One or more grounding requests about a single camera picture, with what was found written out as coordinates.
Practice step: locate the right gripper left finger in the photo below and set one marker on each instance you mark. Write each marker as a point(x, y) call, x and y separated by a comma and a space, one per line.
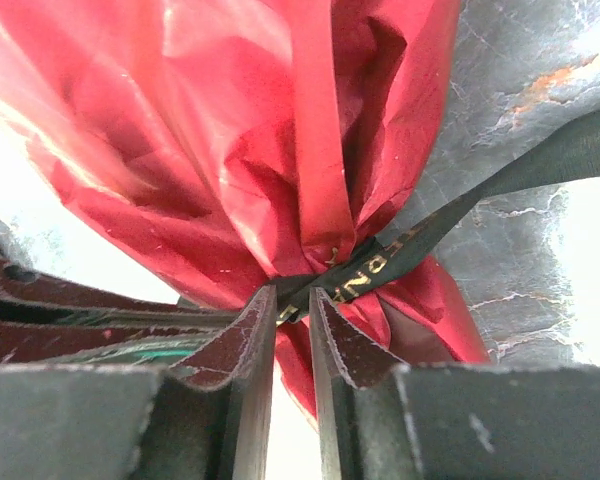
point(205, 417)

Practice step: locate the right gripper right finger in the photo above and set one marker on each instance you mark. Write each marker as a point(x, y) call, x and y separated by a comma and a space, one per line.
point(382, 418)

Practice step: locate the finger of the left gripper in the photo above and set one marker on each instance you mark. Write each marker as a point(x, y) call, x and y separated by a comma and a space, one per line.
point(28, 294)
point(25, 343)

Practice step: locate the red wrapping paper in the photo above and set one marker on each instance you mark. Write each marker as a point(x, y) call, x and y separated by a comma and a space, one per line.
point(225, 143)

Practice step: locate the black ribbon with gold text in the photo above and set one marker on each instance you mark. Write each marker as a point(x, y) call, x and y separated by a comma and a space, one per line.
point(570, 153)

